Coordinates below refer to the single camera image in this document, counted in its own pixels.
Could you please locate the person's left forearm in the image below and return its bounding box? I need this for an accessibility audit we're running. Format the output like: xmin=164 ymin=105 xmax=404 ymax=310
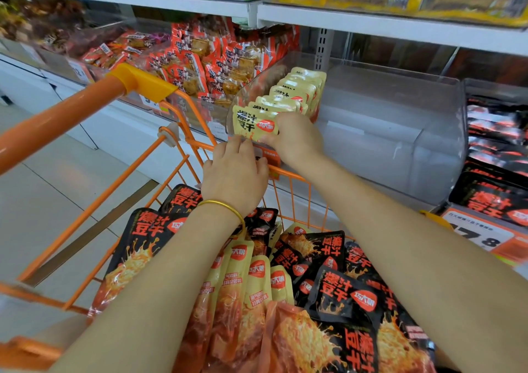
xmin=49 ymin=205 xmax=245 ymax=373

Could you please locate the heap of dark brown packets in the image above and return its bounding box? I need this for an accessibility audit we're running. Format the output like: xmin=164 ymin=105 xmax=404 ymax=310
xmin=0 ymin=0 xmax=104 ymax=56

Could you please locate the orange price tag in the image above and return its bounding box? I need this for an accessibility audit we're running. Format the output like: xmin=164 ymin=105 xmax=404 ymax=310
xmin=441 ymin=204 xmax=528 ymax=264

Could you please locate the row of black orange snacks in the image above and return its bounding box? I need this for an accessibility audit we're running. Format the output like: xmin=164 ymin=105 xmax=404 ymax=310
xmin=449 ymin=96 xmax=528 ymax=225

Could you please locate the pile of black orange snacks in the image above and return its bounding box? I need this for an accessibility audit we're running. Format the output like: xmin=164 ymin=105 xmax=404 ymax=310
xmin=89 ymin=183 xmax=438 ymax=373

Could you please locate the row of yellow orange snacks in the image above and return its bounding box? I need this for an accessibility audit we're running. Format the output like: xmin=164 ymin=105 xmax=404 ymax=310
xmin=250 ymin=65 xmax=328 ymax=120

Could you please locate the person's right forearm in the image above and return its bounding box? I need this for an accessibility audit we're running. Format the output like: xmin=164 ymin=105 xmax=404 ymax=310
xmin=299 ymin=152 xmax=528 ymax=373

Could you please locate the pile of red tan packets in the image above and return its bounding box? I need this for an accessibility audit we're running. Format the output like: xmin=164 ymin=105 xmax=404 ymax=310
xmin=78 ymin=18 xmax=302 ymax=109

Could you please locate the person's left hand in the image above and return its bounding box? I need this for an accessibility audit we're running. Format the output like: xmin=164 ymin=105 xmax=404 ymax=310
xmin=200 ymin=134 xmax=271 ymax=218

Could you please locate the orange shopping cart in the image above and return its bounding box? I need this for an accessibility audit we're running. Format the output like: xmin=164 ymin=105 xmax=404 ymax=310
xmin=0 ymin=62 xmax=463 ymax=373

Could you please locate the yellow orange snack packet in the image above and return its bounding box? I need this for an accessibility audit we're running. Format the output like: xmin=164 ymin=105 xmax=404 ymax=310
xmin=232 ymin=105 xmax=280 ymax=144

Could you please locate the person's right hand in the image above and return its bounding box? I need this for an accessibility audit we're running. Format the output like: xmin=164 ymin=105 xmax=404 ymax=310
xmin=257 ymin=111 xmax=328 ymax=173

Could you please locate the gold bracelet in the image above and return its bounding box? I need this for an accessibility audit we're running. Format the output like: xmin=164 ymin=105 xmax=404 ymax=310
xmin=196 ymin=199 xmax=247 ymax=231

